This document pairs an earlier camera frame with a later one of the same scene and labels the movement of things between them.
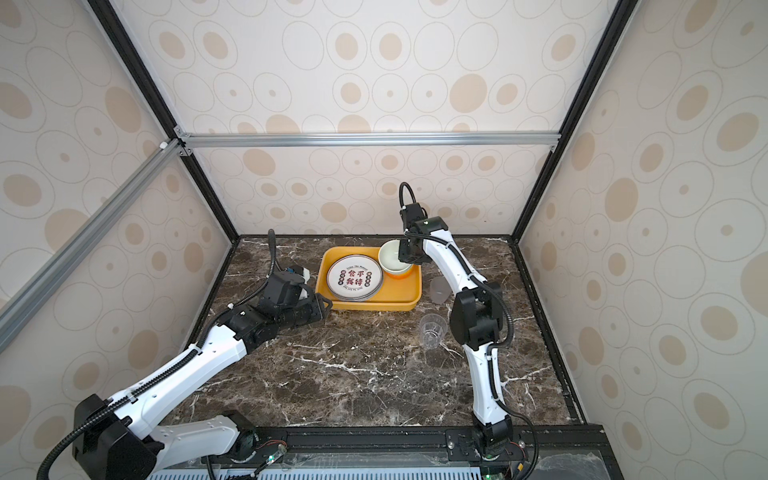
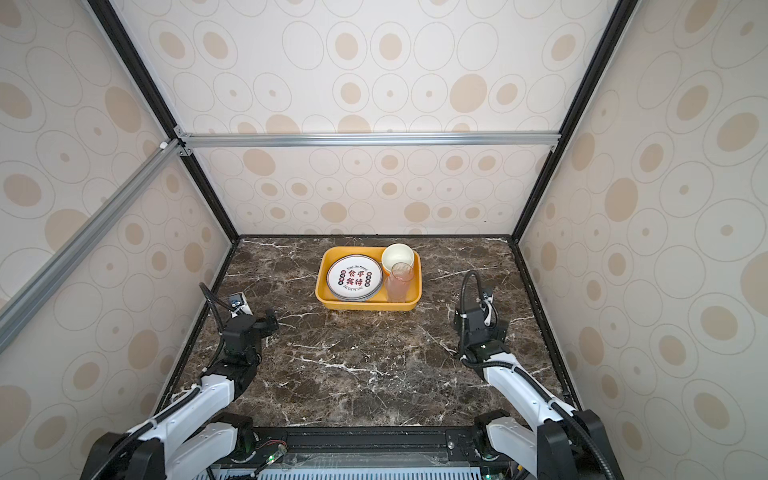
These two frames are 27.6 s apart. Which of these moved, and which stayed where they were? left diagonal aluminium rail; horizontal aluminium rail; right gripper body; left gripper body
Moved: left gripper body; right gripper body
Stayed: left diagonal aluminium rail; horizontal aluminium rail
